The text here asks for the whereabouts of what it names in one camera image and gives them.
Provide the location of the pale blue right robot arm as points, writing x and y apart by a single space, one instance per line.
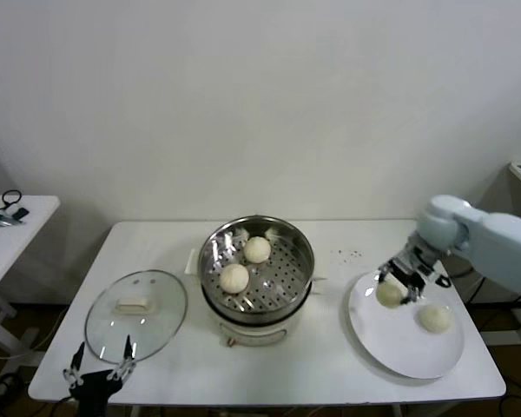
499 243

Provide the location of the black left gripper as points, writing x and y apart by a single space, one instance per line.
91 388

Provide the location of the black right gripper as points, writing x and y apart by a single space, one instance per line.
410 273

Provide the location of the small dark crumbs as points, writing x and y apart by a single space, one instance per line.
347 254

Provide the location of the white steamed baozi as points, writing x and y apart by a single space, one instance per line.
257 249
234 278
436 319
388 296

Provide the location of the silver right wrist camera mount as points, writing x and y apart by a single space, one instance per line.
436 276

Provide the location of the small black box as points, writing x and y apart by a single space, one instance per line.
21 213

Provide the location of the white electric cooker pot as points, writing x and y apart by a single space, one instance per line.
260 334

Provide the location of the white side table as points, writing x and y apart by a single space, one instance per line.
30 226

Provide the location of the white round plate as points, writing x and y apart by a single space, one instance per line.
395 343

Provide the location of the perforated steel steamer basket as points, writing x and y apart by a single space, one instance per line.
286 278

